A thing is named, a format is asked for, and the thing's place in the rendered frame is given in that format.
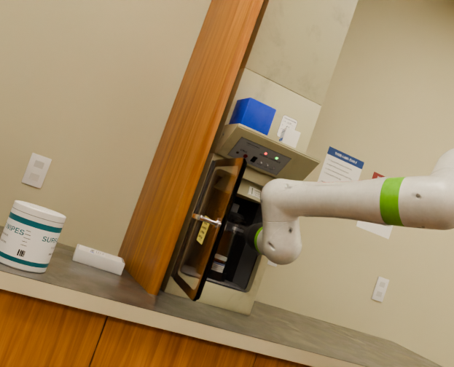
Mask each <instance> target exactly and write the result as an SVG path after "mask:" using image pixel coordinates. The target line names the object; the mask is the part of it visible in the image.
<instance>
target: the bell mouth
mask: <svg viewBox="0 0 454 367"><path fill-rule="evenodd" d="M261 191H262V187H261V186H258V185H256V184H254V183H252V182H249V181H246V180H243V179H242V180H241V183H240V186H239V189H238V192H237V194H236V197H240V198H242V199H245V200H248V201H251V202H255V203H258V204H261V202H260V194H261Z"/></svg>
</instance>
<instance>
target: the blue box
mask: <svg viewBox="0 0 454 367"><path fill-rule="evenodd" d="M275 113H276V109H274V108H272V107H270V106H268V105H266V104H264V103H261V102H259V101H257V100H255V99H253V98H244V99H240V100H237V103H236V104H235V108H234V111H233V113H232V116H231V119H230V123H229V125H230V124H237V123H240V124H242V125H245V126H247V127H250V128H251V129H253V130H256V131H258V132H260V133H262V134H265V135H268V133H269V130H270V127H271V124H272V122H273V118H274V116H275Z"/></svg>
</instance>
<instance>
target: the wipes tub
mask: <svg viewBox="0 0 454 367"><path fill-rule="evenodd" d="M65 220H66V217H65V216H64V215H63V214H61V213H58V212H56V211H54V210H50V209H48V208H44V207H42V206H39V205H35V204H32V203H29V202H24V201H20V200H15V202H14V204H13V206H12V209H11V211H10V214H9V217H8V219H7V222H6V225H5V227H4V230H3V232H2V235H1V238H0V263H2V264H4V265H7V266H8V267H12V268H15V269H19V270H23V271H26V272H33V273H43V272H45V271H46V269H47V267H48V264H49V262H50V259H51V257H52V253H53V251H54V249H55V246H56V243H57V241H58V238H59V236H60V233H61V230H62V228H63V225H64V222H65Z"/></svg>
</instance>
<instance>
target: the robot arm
mask: <svg viewBox="0 0 454 367"><path fill-rule="evenodd" d="M260 202H261V207H262V223H258V224H252V225H251V226H242V225H240V226H238V225H237V224H231V223H229V222H228V221H227V223H226V225H227V227H226V230H229V231H231V232H233V233H236V234H237V235H239V236H241V237H243V238H244V239H245V241H246V243H247V245H249V247H250V249H252V250H253V251H255V252H257V255H258V256H259V255H260V254H262V255H264V256H266V257H267V258H268V259H269V260H270V261H271V262H273V263H274V264H279V265H285V264H290V263H292V262H293V261H295V260H296V259H297V258H298V256H299V255H300V253H301V250H302V241H301V234H300V222H299V216H304V217H324V218H342V219H349V220H355V221H364V222H369V223H373V224H380V225H383V226H392V225H393V226H403V227H410V228H418V229H435V230H449V229H454V149H451V150H449V151H446V152H445V153H444V154H443V155H442V156H441V157H440V158H439V159H438V161H437V163H436V165H435V167H434V169H433V170H432V172H431V174H430V175H424V176H407V177H396V178H392V177H390V176H386V177H382V178H373V179H367V180H360V181H341V182H312V181H294V180H288V179H282V178H277V179H274V180H271V181H269V182H268V183H266V184H265V186H264V187H263V189H262V191H261V194H260Z"/></svg>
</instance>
